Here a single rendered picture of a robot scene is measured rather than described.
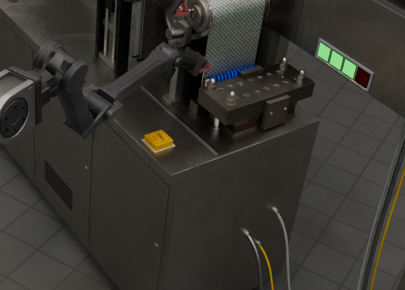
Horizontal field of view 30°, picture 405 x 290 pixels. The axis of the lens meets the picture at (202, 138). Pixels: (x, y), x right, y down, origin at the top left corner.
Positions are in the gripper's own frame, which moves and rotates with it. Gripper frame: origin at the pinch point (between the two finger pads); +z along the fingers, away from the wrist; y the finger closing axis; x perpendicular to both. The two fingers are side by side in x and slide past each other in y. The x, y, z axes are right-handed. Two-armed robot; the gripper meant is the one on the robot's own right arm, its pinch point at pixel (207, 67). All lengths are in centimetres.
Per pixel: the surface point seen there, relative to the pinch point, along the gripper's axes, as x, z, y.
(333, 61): 24.0, 20.5, 28.9
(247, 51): 10.5, 13.8, 0.2
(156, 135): -25.5, -15.0, 8.7
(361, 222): -42, 141, 13
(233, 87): -1.1, 6.3, 9.2
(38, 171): -89, 18, -71
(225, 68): 1.9, 7.9, 0.2
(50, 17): -23, -6, -83
